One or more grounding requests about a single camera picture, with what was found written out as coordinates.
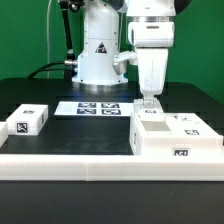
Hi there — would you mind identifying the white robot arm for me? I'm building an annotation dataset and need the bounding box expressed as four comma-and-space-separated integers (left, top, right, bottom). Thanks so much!
73, 0, 192, 106

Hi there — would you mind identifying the black camera stand pole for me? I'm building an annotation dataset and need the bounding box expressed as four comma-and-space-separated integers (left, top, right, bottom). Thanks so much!
59, 0, 80, 81

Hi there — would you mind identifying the white cabinet top block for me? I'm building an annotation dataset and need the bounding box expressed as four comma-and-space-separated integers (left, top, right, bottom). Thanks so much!
6, 104, 48, 136

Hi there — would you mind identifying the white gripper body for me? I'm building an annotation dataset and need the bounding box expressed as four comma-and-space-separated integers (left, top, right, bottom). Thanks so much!
137, 48, 168, 97

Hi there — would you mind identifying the white cabinet door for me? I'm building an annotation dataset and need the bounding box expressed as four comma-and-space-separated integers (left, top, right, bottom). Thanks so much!
166, 113, 221, 138
134, 98, 165, 122

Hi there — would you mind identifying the black cable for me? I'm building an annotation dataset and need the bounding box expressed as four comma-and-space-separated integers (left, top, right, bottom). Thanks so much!
27, 61, 68, 80

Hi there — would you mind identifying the white cabinet body box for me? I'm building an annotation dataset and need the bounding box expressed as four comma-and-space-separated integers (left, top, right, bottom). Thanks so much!
129, 113, 224, 158

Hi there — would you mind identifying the white cable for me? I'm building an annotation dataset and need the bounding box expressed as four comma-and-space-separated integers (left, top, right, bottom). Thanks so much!
46, 0, 54, 79

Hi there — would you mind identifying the white U-shaped fence frame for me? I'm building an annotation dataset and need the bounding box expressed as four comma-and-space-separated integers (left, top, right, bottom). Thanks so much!
0, 121, 224, 182

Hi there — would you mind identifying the white marker base plate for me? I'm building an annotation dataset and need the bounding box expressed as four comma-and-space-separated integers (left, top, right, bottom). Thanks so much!
55, 101, 134, 117

